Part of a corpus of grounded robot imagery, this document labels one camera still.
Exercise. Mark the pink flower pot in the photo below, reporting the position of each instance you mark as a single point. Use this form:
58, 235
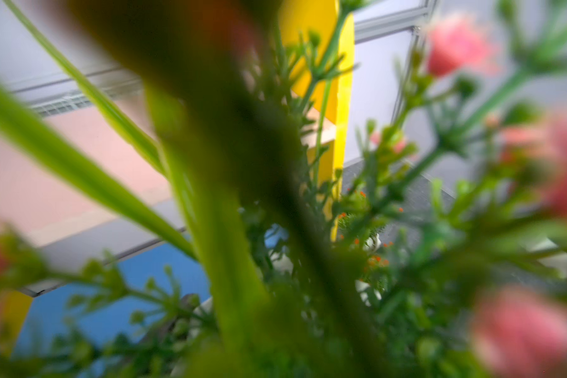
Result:
397, 277

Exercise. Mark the yellow rack with shelves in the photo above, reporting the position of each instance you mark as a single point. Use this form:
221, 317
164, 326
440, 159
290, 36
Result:
228, 140

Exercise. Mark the orange flower pot far right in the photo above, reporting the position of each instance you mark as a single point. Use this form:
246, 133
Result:
355, 205

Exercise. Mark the orange flower pot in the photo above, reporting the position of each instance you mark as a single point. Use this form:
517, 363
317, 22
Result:
355, 205
375, 280

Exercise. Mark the white wire basket rear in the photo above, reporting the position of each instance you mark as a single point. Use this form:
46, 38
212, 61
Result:
77, 100

